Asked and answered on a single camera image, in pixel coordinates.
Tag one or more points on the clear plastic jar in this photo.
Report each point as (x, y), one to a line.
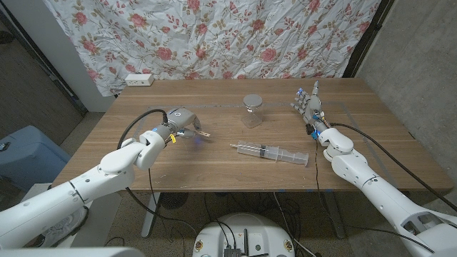
(252, 117)

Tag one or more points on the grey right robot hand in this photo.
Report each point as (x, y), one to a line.
(312, 109)

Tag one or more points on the clear plastic syringe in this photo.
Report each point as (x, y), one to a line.
(271, 152)

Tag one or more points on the grey metal jar lid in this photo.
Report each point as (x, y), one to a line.
(252, 100)

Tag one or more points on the black round fan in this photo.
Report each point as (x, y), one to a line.
(174, 200)

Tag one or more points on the black backdrop stand pole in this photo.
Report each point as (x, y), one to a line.
(367, 35)

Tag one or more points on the grey sneaker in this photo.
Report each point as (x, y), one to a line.
(68, 226)

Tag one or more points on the white table leg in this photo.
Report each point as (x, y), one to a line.
(335, 217)
(150, 214)

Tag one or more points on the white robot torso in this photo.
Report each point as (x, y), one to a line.
(246, 235)

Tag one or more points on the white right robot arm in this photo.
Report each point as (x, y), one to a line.
(375, 192)

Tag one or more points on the blue plastic bin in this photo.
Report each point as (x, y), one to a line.
(28, 157)

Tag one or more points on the grey tape outline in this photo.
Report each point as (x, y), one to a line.
(221, 106)

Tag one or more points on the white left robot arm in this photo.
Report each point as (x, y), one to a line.
(78, 189)

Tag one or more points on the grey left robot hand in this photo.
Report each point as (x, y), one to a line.
(182, 118)

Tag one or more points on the floral backdrop cloth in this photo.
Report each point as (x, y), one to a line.
(214, 35)

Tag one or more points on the white power strip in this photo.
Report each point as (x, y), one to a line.
(139, 80)

